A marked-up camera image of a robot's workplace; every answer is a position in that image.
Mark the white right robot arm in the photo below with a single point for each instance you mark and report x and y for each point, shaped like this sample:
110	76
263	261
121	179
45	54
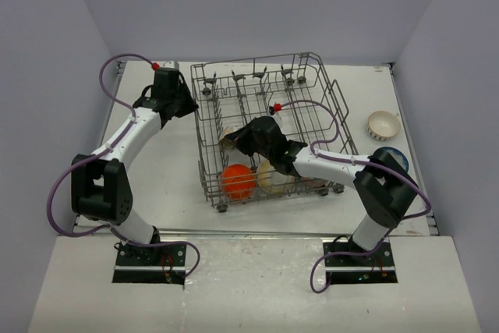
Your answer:
382	184

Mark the beige white bowl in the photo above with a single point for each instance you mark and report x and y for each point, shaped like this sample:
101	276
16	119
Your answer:
383	125

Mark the floral white bowl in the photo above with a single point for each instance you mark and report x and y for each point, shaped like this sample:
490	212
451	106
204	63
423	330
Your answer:
226	139

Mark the orange bowl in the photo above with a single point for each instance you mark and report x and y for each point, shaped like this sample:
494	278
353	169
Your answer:
238	182

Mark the grey wire dish rack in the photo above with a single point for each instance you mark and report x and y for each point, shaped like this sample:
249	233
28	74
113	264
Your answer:
255	115

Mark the blue patterned bowl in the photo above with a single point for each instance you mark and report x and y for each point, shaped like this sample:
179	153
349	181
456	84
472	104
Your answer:
398	156

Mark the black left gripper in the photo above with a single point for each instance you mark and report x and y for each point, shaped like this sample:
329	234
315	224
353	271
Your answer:
190	105

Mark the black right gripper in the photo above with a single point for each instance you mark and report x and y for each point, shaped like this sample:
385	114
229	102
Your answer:
240	139

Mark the yellow rimmed white bowl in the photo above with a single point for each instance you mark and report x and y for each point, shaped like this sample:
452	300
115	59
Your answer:
273	182

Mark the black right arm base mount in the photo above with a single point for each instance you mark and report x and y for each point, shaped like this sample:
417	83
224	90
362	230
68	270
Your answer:
378	268

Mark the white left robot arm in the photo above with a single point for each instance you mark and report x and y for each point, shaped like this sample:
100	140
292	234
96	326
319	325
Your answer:
100	189

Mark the pink rimmed white bowl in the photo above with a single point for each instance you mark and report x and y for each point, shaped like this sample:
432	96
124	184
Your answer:
313	183

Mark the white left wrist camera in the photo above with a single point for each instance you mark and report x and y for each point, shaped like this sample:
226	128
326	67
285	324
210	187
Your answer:
170	64

